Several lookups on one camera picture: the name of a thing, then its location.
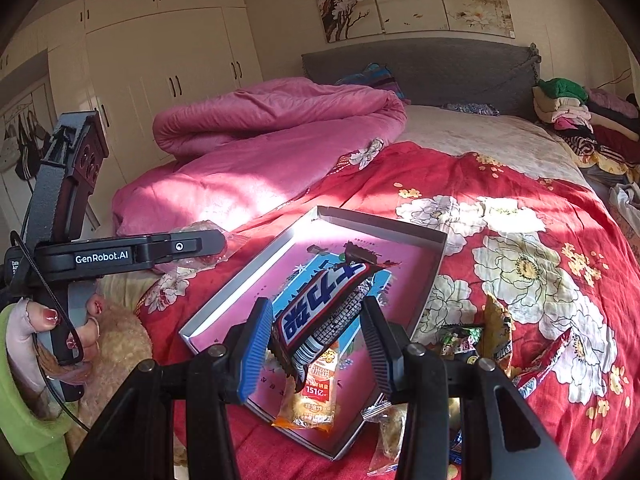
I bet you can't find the red floral blanket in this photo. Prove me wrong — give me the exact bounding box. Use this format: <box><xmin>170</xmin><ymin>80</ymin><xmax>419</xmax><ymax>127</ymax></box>
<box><xmin>95</xmin><ymin>140</ymin><xmax>640</xmax><ymax>480</ymax></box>

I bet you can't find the black hanging bag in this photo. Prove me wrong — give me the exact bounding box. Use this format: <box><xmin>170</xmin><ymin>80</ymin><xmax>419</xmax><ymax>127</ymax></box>
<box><xmin>15</xmin><ymin>112</ymin><xmax>48</xmax><ymax>181</ymax></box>

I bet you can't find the pink quilt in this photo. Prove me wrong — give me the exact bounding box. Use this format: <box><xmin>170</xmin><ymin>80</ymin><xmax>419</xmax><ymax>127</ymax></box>
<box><xmin>111</xmin><ymin>76</ymin><xmax>408</xmax><ymax>241</ymax></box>

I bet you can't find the black chocolate bar packet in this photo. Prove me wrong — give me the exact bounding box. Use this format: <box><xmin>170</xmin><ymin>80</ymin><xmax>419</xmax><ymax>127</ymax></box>
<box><xmin>267</xmin><ymin>242</ymin><xmax>396</xmax><ymax>393</ymax></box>

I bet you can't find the white hanging bag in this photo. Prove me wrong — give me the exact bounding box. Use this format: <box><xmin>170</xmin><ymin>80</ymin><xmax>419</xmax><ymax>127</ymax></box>
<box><xmin>0</xmin><ymin>132</ymin><xmax>23</xmax><ymax>173</ymax></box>

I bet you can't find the red sausage stick packet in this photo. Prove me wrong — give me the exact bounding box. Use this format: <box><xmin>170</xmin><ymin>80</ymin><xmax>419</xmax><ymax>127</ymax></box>
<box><xmin>512</xmin><ymin>327</ymin><xmax>573</xmax><ymax>401</ymax></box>

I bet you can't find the beige bed sheet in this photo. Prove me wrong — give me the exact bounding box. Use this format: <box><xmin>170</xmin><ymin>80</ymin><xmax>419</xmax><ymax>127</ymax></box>
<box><xmin>395</xmin><ymin>104</ymin><xmax>588</xmax><ymax>186</ymax></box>

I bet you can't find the clear wrapped yellow pastry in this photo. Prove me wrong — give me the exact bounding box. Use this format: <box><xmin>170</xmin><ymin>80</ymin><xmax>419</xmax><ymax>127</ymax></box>
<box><xmin>367</xmin><ymin>402</ymin><xmax>408</xmax><ymax>478</ymax></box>

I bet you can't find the stack of folded clothes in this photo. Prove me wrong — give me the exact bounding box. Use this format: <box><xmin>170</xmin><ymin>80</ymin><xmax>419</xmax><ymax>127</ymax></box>
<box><xmin>531</xmin><ymin>77</ymin><xmax>640</xmax><ymax>171</ymax></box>

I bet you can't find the grey box lid pink print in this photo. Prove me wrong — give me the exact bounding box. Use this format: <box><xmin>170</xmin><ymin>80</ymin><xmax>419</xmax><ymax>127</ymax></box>
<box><xmin>179</xmin><ymin>205</ymin><xmax>448</xmax><ymax>461</ymax></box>

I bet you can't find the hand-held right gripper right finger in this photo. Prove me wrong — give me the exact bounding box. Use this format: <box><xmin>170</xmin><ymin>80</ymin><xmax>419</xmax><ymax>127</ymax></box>
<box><xmin>361</xmin><ymin>296</ymin><xmax>576</xmax><ymax>480</ymax></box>

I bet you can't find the green snack packet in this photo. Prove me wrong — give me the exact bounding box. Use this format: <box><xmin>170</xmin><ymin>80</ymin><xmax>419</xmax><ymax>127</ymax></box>
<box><xmin>435</xmin><ymin>324</ymin><xmax>486</xmax><ymax>361</ymax></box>

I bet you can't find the white plastic bag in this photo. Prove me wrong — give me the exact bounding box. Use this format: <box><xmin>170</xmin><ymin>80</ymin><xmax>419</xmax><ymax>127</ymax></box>
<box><xmin>607</xmin><ymin>182</ymin><xmax>640</xmax><ymax>226</ymax></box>

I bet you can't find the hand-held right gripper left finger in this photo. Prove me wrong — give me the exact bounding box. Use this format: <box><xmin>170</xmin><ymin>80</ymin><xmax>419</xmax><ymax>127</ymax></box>
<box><xmin>62</xmin><ymin>297</ymin><xmax>275</xmax><ymax>480</ymax></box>

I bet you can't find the striped pillow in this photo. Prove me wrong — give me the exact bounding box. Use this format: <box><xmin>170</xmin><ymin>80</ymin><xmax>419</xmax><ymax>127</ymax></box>
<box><xmin>335</xmin><ymin>62</ymin><xmax>403</xmax><ymax>98</ymax></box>

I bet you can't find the dark patterned cloth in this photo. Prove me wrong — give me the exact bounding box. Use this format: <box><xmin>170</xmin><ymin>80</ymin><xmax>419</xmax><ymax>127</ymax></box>
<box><xmin>442</xmin><ymin>102</ymin><xmax>501</xmax><ymax>117</ymax></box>

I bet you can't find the orange cracker packet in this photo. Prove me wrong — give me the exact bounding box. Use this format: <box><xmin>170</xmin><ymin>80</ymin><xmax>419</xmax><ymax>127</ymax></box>
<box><xmin>271</xmin><ymin>342</ymin><xmax>341</xmax><ymax>433</ymax></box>

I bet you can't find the cream wardrobe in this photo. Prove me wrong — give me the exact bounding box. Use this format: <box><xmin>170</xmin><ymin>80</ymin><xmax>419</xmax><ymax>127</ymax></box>
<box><xmin>0</xmin><ymin>0</ymin><xmax>263</xmax><ymax>241</ymax></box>

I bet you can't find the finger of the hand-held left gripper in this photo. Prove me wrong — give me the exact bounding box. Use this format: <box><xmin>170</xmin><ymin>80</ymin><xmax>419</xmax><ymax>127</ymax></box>
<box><xmin>147</xmin><ymin>230</ymin><xmax>227</xmax><ymax>267</ymax></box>

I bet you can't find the person's left hand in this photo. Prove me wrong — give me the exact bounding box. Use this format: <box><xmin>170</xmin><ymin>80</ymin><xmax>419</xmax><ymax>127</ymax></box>
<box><xmin>7</xmin><ymin>294</ymin><xmax>103</xmax><ymax>381</ymax></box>

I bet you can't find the yellow-brown snack packet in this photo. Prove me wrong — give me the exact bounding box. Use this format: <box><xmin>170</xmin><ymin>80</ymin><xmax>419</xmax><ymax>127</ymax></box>
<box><xmin>482</xmin><ymin>292</ymin><xmax>516</xmax><ymax>378</ymax></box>

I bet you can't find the grey bed headboard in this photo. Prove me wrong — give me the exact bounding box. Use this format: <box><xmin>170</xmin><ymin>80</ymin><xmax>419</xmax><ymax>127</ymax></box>
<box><xmin>301</xmin><ymin>37</ymin><xmax>543</xmax><ymax>123</ymax></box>

